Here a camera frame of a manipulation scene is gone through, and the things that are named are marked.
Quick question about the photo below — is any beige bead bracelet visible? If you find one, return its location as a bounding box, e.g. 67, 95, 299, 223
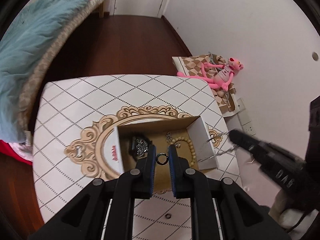
170, 135, 197, 167

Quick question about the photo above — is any white cardboard box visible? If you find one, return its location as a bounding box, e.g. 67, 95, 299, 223
102, 115, 220, 192

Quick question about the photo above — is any black watch in box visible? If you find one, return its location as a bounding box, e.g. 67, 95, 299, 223
129, 134, 152, 161

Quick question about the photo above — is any beige patterned mattress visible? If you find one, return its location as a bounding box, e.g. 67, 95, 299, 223
17, 0, 104, 141

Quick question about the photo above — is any wall socket strip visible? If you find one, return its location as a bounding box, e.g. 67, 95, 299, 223
237, 98, 256, 136

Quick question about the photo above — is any light blue duvet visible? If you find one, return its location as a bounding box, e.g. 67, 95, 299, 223
1, 0, 90, 143

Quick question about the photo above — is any pink panther plush toy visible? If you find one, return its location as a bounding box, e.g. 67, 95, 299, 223
177, 57, 244, 92

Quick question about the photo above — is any silver chain necklace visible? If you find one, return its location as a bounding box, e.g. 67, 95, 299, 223
198, 129, 241, 163

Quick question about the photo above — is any patterned tablecloth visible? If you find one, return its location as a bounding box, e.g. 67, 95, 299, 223
32, 74, 250, 240

